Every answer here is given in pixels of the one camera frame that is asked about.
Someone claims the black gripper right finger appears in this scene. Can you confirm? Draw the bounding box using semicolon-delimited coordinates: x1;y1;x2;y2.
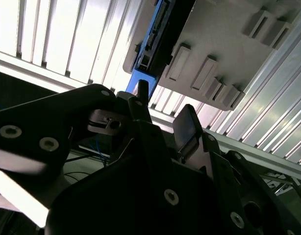
172;103;301;235

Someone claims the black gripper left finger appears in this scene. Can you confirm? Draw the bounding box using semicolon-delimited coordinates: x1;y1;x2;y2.
0;80;188;221

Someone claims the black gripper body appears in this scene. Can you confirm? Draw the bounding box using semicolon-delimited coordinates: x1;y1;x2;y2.
44;154;259;235

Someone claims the hard disk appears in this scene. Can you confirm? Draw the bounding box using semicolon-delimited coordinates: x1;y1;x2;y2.
125;0;198;102

